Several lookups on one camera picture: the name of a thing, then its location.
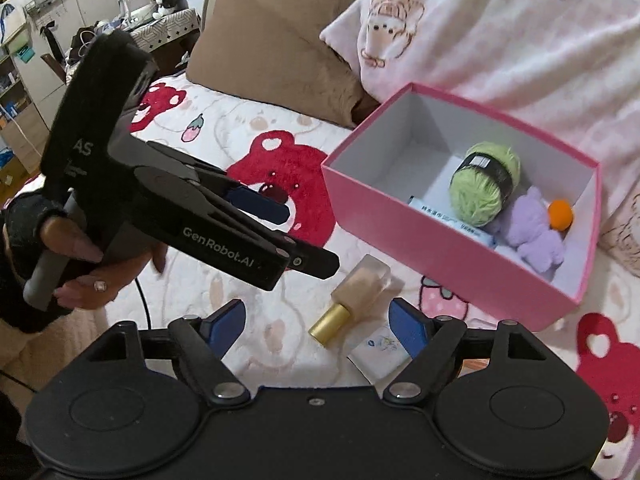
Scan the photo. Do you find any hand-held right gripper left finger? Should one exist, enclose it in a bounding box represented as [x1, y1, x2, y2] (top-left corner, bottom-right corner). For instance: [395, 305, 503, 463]
[84, 299, 250, 407]

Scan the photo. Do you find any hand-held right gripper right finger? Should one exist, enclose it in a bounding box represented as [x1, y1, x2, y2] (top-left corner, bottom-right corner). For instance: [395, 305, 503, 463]
[383, 297, 548, 405]

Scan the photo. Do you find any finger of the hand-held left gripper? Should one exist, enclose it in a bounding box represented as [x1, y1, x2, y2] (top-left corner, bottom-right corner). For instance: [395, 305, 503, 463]
[280, 242, 341, 279]
[146, 141, 292, 225]

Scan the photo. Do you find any small white blue tissue pack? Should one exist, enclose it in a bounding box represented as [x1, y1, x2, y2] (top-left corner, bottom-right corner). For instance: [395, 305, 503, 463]
[347, 317, 418, 376]

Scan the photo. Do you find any foundation bottle with gold cap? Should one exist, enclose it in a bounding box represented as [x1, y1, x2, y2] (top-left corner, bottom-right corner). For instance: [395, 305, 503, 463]
[307, 254, 391, 347]

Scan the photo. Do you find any pink cardboard box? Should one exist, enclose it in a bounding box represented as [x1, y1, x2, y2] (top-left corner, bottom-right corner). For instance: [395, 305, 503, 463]
[320, 82, 601, 333]

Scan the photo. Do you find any blue wet wipes pack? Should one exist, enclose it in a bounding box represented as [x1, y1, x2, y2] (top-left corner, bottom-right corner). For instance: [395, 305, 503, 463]
[409, 194, 498, 248]

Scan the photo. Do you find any green yarn ball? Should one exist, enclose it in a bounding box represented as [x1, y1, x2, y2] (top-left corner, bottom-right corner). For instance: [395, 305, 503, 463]
[448, 141, 522, 228]

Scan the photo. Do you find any purple plush toy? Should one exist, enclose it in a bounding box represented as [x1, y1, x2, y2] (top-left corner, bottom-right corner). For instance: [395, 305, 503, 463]
[492, 186, 568, 273]

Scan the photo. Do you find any orange makeup sponge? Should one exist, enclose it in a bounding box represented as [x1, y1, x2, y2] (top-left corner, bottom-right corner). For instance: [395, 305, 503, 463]
[546, 200, 576, 232]

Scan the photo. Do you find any person's left hand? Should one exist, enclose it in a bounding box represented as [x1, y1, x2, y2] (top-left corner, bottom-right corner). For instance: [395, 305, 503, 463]
[5, 194, 169, 313]

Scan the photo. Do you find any cluttered shelf unit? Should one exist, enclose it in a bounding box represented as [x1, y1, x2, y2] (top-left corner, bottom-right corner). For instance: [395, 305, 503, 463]
[0, 40, 53, 171]

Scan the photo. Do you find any bear printed blanket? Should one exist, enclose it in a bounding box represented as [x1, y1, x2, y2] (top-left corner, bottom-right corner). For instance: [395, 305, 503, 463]
[10, 72, 640, 476]

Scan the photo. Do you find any dark wooden nightstand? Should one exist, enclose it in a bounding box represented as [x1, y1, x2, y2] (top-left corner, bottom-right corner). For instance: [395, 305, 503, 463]
[142, 35, 202, 80]

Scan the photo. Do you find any patterned grey cloth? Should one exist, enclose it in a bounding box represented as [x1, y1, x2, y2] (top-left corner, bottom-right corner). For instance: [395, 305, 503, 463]
[127, 7, 202, 51]

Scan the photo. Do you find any beige fluffy blanket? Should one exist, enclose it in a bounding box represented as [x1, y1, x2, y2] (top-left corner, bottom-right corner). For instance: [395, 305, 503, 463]
[20, 305, 151, 376]

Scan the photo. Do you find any brown pillow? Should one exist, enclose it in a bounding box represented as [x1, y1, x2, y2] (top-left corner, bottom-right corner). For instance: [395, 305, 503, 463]
[186, 0, 381, 128]

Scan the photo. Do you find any pink plaid pillow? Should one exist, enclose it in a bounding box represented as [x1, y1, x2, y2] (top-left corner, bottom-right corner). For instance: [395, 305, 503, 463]
[320, 0, 640, 281]

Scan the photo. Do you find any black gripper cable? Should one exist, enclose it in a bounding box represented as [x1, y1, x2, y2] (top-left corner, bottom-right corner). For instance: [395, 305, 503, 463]
[132, 277, 152, 332]

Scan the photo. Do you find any thin black cable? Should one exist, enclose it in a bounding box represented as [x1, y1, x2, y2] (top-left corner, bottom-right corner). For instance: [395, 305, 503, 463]
[0, 369, 38, 393]

